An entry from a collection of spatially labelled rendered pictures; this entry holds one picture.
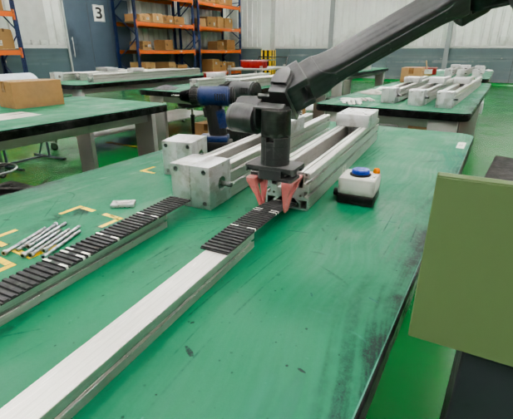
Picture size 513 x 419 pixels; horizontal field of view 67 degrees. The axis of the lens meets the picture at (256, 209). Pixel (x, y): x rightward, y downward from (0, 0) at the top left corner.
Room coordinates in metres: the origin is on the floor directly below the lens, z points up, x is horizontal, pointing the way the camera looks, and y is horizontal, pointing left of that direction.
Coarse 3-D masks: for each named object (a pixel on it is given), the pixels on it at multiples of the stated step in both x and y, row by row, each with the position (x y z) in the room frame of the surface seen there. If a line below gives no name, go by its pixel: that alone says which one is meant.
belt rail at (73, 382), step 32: (224, 256) 0.52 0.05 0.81; (160, 288) 0.44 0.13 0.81; (192, 288) 0.44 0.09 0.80; (128, 320) 0.37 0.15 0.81; (160, 320) 0.39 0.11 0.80; (96, 352) 0.32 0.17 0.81; (128, 352) 0.34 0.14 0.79; (32, 384) 0.28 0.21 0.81; (64, 384) 0.28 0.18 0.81; (96, 384) 0.30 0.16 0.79; (0, 416) 0.24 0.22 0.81; (32, 416) 0.24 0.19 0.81; (64, 416) 0.26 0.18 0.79
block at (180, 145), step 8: (176, 136) 1.10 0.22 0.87; (184, 136) 1.10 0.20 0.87; (192, 136) 1.10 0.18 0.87; (200, 136) 1.10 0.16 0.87; (168, 144) 1.04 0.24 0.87; (176, 144) 1.03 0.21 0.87; (184, 144) 1.03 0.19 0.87; (192, 144) 1.03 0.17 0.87; (200, 144) 1.07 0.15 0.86; (168, 152) 1.04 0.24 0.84; (176, 152) 1.03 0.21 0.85; (184, 152) 1.03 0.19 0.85; (192, 152) 1.02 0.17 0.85; (200, 152) 1.08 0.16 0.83; (168, 160) 1.04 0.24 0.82; (168, 168) 1.04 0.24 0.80
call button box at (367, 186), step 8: (344, 176) 0.83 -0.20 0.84; (352, 176) 0.83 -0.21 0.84; (360, 176) 0.83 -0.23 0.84; (368, 176) 0.83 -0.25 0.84; (376, 176) 0.83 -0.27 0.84; (344, 184) 0.82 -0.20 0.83; (352, 184) 0.82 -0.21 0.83; (360, 184) 0.81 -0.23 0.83; (368, 184) 0.80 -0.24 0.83; (376, 184) 0.81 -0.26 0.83; (336, 192) 0.86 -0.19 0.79; (344, 192) 0.82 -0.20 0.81; (352, 192) 0.82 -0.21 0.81; (360, 192) 0.81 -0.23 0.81; (368, 192) 0.80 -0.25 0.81; (376, 192) 0.84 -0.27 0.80; (344, 200) 0.82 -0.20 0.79; (352, 200) 0.82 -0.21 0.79; (360, 200) 0.81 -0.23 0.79; (368, 200) 0.80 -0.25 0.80
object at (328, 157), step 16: (336, 128) 1.28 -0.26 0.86; (368, 128) 1.32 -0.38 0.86; (320, 144) 1.08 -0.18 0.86; (336, 144) 1.17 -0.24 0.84; (352, 144) 1.11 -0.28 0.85; (368, 144) 1.35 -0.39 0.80; (304, 160) 0.96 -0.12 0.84; (320, 160) 0.88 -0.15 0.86; (336, 160) 0.96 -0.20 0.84; (352, 160) 1.13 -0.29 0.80; (304, 176) 0.78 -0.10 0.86; (320, 176) 0.85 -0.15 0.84; (336, 176) 0.97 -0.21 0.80; (272, 192) 0.81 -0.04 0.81; (304, 192) 0.79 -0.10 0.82; (320, 192) 0.85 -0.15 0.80; (304, 208) 0.78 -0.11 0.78
